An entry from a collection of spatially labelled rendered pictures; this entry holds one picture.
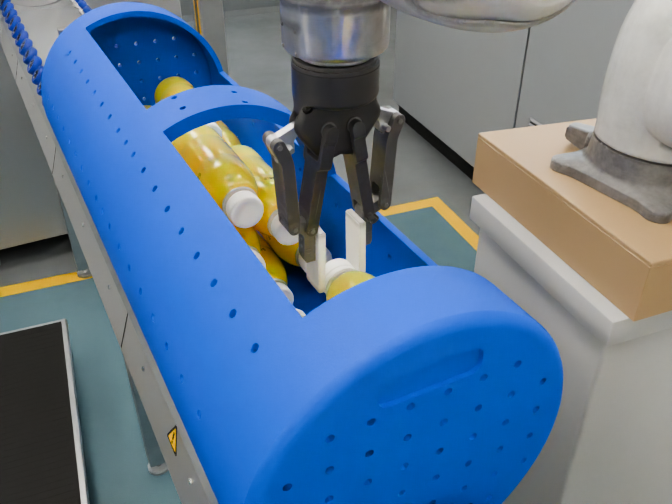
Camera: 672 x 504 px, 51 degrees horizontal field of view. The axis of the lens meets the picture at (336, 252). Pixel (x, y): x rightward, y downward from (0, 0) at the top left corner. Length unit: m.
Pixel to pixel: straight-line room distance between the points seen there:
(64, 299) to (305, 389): 2.22
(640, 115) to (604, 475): 0.53
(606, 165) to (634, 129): 0.06
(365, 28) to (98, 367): 1.89
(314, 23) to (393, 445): 0.32
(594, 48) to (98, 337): 1.85
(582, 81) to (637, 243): 1.67
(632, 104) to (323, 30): 0.47
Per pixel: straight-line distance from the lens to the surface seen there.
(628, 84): 0.92
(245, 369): 0.49
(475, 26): 0.41
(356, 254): 0.70
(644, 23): 0.91
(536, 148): 1.06
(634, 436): 1.12
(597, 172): 0.97
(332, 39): 0.56
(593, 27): 2.45
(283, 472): 0.47
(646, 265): 0.85
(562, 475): 1.10
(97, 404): 2.21
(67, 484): 1.84
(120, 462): 2.04
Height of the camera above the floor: 1.53
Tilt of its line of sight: 34 degrees down
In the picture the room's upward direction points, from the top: straight up
